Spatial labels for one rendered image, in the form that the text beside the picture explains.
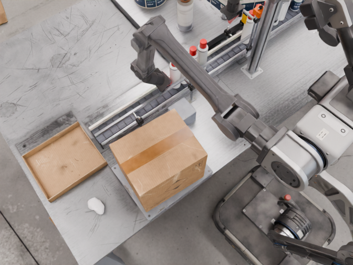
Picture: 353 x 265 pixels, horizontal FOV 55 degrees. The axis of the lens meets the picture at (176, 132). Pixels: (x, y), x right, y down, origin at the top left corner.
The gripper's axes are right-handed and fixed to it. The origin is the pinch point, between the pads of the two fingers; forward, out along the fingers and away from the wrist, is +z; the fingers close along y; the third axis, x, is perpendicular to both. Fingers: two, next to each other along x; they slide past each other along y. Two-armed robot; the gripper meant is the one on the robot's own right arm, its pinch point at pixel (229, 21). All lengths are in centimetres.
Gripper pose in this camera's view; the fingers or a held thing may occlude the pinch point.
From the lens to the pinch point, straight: 180.3
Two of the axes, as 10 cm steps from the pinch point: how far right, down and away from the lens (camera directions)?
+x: 6.2, 7.2, -3.3
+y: -7.9, 5.6, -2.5
